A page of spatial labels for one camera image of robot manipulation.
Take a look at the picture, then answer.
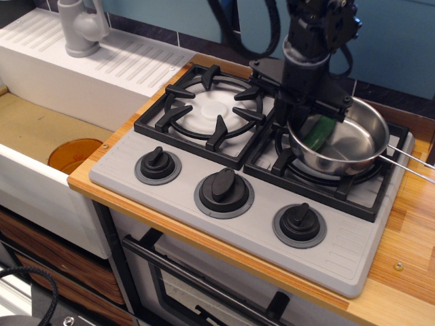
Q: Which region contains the grey toy faucet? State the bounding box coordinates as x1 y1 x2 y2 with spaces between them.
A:
57 0 109 58

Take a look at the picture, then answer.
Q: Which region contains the black braided cable lower left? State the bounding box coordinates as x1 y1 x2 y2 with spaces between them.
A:
0 266 59 326

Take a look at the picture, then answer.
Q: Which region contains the teal cabinet left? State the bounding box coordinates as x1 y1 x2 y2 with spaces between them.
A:
103 0 271 51

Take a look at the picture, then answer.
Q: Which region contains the black blue braided cable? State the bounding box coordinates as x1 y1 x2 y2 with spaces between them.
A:
207 0 354 75

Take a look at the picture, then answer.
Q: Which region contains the teal cabinet right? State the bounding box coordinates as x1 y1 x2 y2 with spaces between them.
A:
347 0 434 99

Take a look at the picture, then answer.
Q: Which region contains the stainless steel pot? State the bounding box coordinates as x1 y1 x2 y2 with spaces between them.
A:
288 97 434 183

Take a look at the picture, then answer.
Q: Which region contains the black oven door handle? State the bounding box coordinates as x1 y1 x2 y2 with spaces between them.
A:
122 229 290 325

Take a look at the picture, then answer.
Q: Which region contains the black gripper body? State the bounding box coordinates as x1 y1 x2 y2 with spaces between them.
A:
249 51 353 122

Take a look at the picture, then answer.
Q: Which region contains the black right burner grate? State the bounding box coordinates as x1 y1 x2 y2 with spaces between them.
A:
243 120 404 222

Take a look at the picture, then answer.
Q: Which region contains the black left stove knob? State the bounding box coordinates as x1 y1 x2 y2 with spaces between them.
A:
134 146 182 186

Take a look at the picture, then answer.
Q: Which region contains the black left burner grate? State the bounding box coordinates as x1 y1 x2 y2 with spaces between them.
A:
134 65 275 170

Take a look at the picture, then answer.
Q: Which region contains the black burner grate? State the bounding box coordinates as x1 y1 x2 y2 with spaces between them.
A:
243 120 404 222
134 65 275 170

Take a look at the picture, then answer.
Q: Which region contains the wood grain drawer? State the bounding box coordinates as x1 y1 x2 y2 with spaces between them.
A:
1 209 135 325

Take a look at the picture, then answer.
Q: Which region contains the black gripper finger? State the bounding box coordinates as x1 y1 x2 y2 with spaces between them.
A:
290 105 316 136
274 96 292 124

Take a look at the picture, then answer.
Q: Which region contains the grey toy stove top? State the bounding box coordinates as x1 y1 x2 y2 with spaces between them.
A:
88 63 415 300

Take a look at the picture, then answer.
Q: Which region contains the orange plastic plate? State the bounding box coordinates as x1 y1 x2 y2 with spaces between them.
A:
48 138 103 175

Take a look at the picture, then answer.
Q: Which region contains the black right stove knob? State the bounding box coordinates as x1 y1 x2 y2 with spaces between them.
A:
273 202 327 249

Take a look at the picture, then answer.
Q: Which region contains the white toy sink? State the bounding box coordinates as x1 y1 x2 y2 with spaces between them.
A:
1 9 194 259

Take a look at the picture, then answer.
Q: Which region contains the teal cabinet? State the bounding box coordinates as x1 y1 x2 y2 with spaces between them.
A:
103 0 271 51
347 0 434 99

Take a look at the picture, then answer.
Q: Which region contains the green toy pickle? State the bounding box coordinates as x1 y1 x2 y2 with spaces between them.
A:
302 115 336 151

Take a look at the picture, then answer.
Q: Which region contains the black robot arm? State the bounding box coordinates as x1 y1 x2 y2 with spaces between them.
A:
249 1 362 127

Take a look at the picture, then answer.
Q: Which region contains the black stove knob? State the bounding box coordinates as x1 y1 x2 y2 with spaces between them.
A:
134 146 182 186
194 168 255 219
273 202 327 249

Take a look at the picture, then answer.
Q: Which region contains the black middle stove knob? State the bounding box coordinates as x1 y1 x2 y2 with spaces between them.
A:
194 168 255 219

